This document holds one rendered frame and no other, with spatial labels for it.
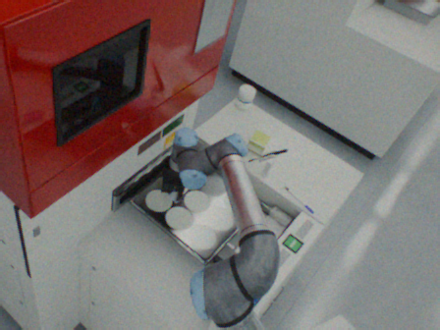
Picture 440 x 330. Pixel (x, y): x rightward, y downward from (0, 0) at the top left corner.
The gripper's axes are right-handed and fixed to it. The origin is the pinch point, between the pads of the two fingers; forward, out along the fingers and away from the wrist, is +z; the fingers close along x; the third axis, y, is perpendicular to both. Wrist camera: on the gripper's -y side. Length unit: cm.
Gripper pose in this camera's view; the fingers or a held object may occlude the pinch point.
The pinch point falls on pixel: (177, 199)
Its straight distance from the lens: 170.4
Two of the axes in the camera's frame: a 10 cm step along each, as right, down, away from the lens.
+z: -1.3, 6.6, 7.4
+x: -0.1, 7.5, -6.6
